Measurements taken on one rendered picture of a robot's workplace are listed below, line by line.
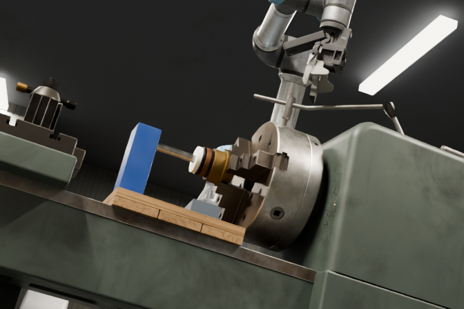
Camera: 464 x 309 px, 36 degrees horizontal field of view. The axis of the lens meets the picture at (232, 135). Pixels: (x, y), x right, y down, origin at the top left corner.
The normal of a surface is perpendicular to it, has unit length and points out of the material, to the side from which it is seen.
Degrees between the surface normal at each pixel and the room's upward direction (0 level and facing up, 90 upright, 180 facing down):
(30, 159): 90
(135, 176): 90
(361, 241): 90
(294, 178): 97
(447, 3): 180
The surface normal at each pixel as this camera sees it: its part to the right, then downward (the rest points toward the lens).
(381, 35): -0.23, 0.91
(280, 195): 0.22, 0.13
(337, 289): 0.35, -0.27
